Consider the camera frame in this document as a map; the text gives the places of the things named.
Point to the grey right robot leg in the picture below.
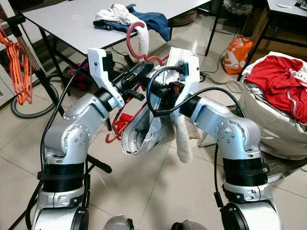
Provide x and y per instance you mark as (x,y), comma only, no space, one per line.
(189,225)

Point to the blue jeans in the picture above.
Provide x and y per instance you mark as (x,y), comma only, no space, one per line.
(156,21)

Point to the white table black legs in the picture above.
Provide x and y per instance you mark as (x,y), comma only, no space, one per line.
(72,19)

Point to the brown plaid chair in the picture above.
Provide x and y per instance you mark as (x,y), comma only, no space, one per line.
(283,165)

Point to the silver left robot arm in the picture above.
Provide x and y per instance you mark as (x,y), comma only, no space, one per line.
(79,129)

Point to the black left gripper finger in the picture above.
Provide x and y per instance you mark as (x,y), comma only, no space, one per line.
(145,70)

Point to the black metal clothes rack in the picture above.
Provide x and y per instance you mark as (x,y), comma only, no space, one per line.
(100,166)

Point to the orange printed bag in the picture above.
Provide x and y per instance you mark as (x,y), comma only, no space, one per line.
(237,55)

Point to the red sports garment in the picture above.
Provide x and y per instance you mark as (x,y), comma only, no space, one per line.
(273,79)

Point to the red vacuum cleaner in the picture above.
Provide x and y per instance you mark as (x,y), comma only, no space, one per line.
(76,79)

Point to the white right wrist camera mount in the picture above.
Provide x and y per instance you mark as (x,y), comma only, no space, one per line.
(191,81)

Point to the black frame desk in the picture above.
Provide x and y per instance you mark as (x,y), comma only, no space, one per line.
(288,5)

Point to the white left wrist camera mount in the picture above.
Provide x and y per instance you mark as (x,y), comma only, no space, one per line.
(103,72)

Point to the white jeans black stitching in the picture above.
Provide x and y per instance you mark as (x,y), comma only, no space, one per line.
(144,134)

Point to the white laundry bag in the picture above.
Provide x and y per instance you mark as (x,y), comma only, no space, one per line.
(268,139)

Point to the red cloth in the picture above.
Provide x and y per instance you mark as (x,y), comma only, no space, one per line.
(123,120)

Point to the brown round basket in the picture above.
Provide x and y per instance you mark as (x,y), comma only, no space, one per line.
(184,18)

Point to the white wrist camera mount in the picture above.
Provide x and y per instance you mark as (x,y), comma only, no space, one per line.
(191,81)
(103,72)

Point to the orange hanger bunch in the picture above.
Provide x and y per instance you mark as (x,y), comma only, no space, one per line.
(19,67)

